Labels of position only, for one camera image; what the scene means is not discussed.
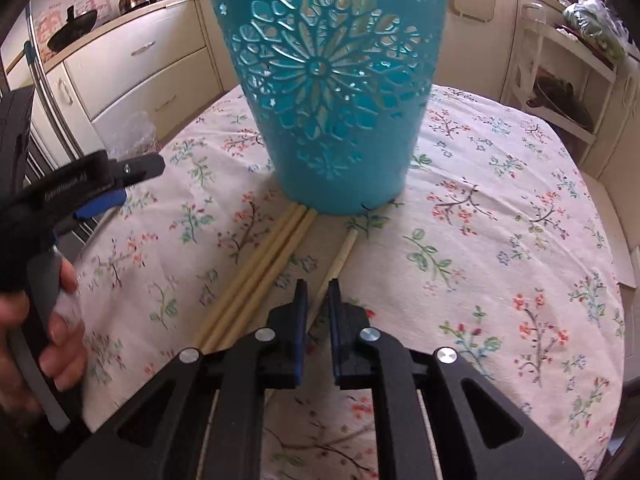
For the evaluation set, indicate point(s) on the cream panelled drawer cabinet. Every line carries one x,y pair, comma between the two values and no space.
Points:
620,125

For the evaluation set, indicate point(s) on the black wok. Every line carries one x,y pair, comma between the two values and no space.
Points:
72,32

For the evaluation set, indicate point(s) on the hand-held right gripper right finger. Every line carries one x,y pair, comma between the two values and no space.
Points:
334,340

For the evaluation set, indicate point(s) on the white trolley rack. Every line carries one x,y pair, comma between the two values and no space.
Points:
570,55

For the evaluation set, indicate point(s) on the teal perforated plastic basket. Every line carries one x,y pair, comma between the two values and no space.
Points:
325,85

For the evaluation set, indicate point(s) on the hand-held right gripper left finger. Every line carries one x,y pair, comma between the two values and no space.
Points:
300,340

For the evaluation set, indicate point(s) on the dark cooking pot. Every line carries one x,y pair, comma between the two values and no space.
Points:
562,102

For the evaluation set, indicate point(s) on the floral trash bin with bag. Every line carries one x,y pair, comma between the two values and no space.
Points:
132,135

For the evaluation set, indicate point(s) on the floral tablecloth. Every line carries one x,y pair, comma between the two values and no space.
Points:
500,260

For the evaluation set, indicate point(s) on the cream door cabinet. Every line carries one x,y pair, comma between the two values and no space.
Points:
475,60

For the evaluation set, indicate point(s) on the bag of green vegetables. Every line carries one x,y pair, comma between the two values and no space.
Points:
595,27

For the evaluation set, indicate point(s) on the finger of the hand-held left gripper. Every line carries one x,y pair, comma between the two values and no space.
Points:
140,167
102,205

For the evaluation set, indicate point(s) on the bundle of wooden chopsticks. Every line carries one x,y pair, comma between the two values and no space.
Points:
260,260

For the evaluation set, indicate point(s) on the pale wooden chopstick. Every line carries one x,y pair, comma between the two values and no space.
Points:
340,255

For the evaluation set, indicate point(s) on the person's left hand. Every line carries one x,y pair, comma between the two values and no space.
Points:
67,345

